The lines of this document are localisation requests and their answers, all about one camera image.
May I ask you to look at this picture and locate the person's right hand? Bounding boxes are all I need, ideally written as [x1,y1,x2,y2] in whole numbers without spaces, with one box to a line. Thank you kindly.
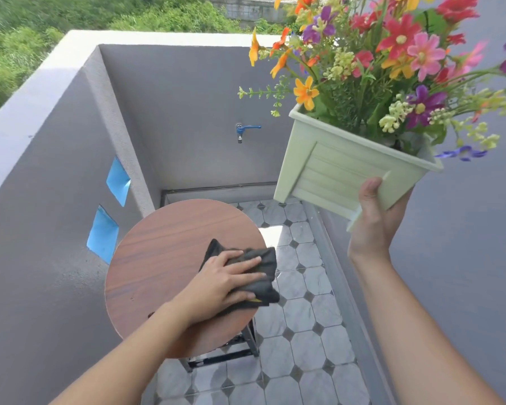
[347,177,414,261]

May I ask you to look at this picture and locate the person's left hand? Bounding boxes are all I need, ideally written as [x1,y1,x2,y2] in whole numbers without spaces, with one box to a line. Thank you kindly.
[169,250,266,330]

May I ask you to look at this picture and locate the black cleaning cloth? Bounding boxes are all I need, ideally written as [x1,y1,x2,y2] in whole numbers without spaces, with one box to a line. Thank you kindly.
[199,238,281,317]

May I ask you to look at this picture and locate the pale green planter box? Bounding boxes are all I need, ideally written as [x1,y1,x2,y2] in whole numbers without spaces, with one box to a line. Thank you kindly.
[273,103,444,232]

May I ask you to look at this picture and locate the person's right forearm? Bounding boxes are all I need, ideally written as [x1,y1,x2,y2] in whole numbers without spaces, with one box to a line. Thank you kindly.
[347,248,506,405]

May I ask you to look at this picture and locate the person's left forearm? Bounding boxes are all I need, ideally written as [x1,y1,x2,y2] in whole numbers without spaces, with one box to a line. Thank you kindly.
[48,301,195,405]

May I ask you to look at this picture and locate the round wooden table top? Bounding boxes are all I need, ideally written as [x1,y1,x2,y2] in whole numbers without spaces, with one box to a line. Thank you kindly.
[105,199,267,360]

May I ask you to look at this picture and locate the large blue paper patch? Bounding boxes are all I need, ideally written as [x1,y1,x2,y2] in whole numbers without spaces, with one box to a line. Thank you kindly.
[86,205,120,265]

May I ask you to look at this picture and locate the colourful artificial flower bunch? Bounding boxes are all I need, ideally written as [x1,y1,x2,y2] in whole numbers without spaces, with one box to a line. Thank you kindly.
[237,0,506,162]

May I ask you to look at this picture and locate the small blue paper patch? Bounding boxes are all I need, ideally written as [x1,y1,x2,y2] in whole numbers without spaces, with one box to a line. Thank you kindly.
[106,157,131,207]

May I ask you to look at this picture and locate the grey concrete building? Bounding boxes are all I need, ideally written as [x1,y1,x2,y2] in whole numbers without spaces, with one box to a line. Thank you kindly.
[202,0,298,22]

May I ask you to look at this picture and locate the green trees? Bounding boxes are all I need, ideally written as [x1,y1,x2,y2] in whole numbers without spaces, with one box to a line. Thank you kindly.
[0,0,298,113]

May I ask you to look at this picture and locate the black metal table frame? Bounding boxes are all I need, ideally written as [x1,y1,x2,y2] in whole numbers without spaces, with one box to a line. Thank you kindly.
[179,318,260,373]

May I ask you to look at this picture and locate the blue wall tap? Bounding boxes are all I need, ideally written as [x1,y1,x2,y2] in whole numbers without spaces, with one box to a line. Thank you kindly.
[235,123,262,144]

